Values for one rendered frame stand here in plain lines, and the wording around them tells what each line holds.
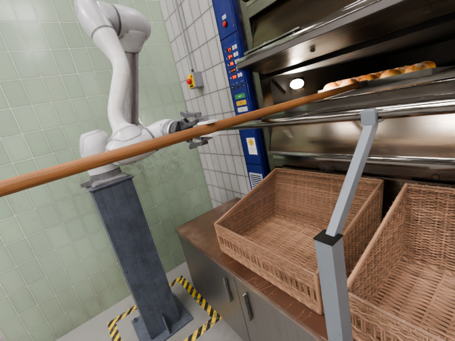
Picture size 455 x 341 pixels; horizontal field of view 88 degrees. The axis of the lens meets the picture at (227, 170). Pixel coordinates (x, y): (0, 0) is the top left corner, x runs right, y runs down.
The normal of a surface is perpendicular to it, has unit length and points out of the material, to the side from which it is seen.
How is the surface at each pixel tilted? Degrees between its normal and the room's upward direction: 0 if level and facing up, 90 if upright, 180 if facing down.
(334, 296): 90
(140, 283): 90
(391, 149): 70
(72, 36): 90
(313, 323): 0
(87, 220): 90
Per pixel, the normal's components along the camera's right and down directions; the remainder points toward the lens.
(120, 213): 0.59, 0.09
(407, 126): -0.81, -0.01
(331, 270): -0.79, 0.33
